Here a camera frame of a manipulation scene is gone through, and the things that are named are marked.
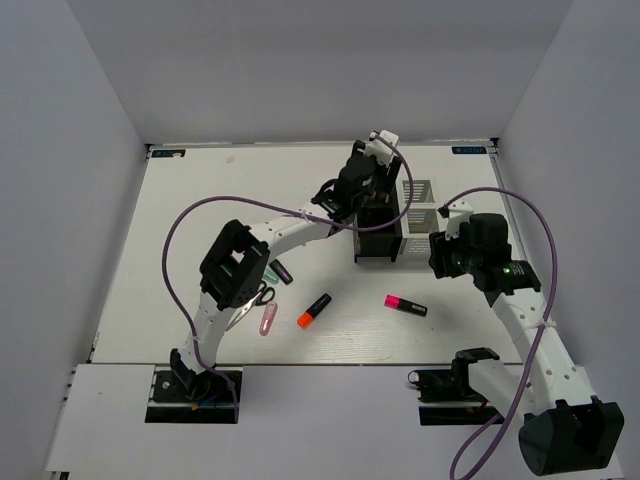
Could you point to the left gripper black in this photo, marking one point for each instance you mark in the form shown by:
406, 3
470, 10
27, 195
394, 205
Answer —
388, 175

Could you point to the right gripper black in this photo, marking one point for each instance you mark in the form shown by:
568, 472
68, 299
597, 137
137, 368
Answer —
440, 247

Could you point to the pink cap black highlighter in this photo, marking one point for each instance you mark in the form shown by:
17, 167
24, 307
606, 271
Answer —
406, 306

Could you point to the pale green eraser case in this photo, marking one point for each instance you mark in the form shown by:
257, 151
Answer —
270, 277

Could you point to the orange cap black highlighter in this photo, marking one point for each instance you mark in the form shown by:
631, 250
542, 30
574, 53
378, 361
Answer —
305, 320

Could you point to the pink translucent eraser case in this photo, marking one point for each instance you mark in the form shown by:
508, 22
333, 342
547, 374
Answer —
268, 317

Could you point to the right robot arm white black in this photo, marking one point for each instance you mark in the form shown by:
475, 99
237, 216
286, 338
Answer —
562, 425

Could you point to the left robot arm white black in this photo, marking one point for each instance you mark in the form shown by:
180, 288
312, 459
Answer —
233, 267

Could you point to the white slotted pen holder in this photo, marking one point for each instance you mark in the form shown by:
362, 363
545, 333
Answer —
421, 219

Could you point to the black slotted pen holder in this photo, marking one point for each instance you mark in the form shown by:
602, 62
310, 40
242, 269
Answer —
383, 243

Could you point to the right blue table label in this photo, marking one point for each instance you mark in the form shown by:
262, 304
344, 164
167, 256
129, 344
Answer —
469, 150

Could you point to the blue table label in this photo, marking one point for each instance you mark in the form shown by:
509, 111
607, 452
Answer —
469, 150
168, 153

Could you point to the left blue table label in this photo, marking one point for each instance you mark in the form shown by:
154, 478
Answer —
168, 153

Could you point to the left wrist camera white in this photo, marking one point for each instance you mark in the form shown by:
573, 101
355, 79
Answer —
381, 146

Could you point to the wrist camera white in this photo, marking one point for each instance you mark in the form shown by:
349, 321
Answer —
455, 213
381, 146

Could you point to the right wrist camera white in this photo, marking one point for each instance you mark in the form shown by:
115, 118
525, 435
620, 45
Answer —
455, 213

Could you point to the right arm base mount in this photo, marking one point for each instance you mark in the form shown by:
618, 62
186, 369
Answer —
445, 396

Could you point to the black handled scissors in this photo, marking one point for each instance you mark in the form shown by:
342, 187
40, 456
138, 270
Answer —
264, 295

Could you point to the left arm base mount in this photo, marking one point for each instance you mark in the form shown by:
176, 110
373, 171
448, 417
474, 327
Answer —
170, 403

